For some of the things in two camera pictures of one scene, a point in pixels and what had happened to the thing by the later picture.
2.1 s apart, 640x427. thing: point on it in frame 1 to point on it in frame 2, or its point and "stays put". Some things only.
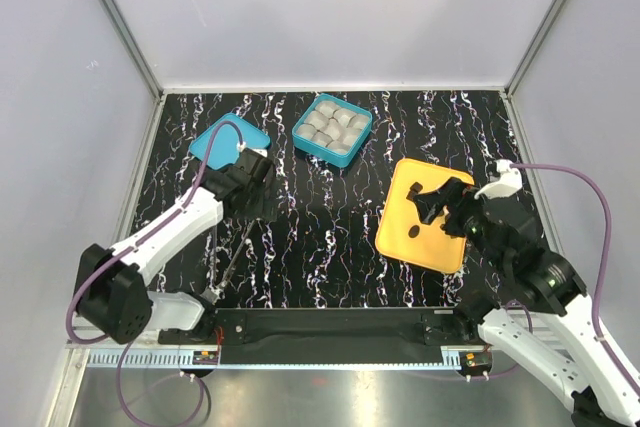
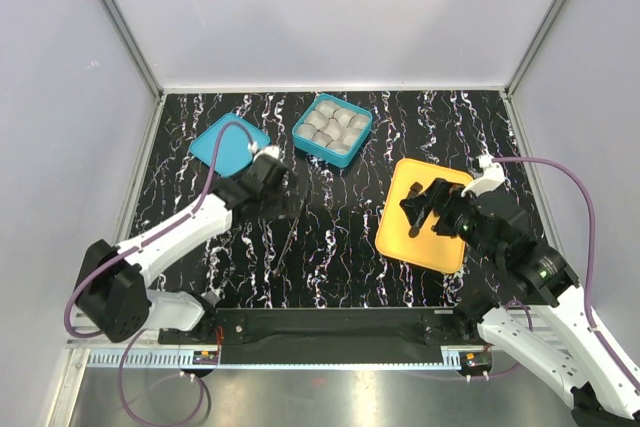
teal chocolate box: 332,130 stays put
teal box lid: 225,146 stays put
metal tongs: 214,293 to 276,270
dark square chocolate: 414,190 stays put
